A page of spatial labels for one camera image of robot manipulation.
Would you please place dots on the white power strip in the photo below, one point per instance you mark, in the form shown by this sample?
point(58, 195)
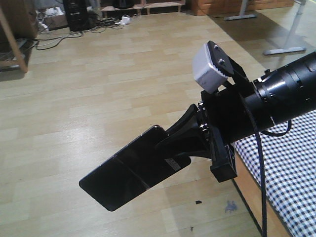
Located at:
point(125, 20)

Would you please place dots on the black white checkered bed sheet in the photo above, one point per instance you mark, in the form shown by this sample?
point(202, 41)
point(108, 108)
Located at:
point(290, 170)

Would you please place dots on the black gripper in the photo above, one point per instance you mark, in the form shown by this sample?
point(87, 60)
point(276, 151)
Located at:
point(226, 120)

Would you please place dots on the light wooden shelf unit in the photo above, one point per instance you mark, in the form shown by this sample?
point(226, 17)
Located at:
point(18, 29)

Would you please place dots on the orange wooden cabinet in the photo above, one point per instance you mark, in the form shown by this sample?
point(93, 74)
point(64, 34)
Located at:
point(209, 7)

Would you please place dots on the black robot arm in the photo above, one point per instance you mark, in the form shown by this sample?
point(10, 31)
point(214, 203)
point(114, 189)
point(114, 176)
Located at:
point(278, 96)

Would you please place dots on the black computer tower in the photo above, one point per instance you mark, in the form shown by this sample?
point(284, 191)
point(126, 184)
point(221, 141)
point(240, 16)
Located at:
point(77, 16)

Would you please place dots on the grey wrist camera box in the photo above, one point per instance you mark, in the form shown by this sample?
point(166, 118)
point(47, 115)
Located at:
point(205, 73)

